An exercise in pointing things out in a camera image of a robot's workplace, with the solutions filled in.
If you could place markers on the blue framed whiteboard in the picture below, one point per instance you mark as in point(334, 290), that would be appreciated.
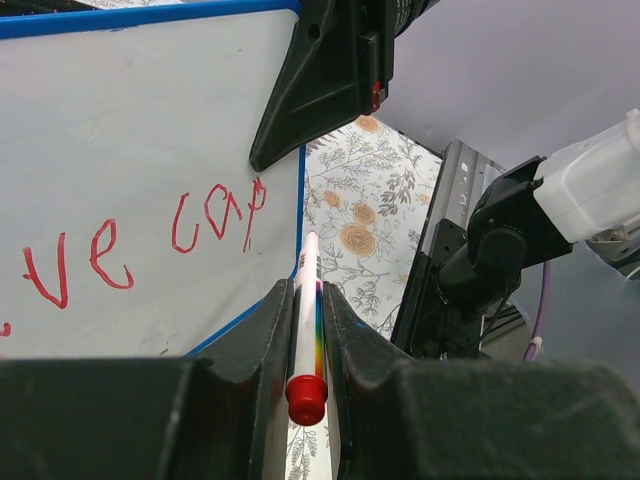
point(132, 223)

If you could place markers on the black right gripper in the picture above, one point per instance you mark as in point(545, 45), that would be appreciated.
point(337, 67)

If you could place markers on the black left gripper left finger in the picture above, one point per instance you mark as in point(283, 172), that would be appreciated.
point(220, 414)

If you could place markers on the red white marker pen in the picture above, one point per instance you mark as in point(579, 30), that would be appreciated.
point(306, 387)

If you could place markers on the aluminium front rail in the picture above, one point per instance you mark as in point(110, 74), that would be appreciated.
point(463, 177)

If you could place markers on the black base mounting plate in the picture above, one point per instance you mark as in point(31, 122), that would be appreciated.
point(444, 307)

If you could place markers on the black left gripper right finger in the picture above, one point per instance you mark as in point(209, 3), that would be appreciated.
point(395, 417)

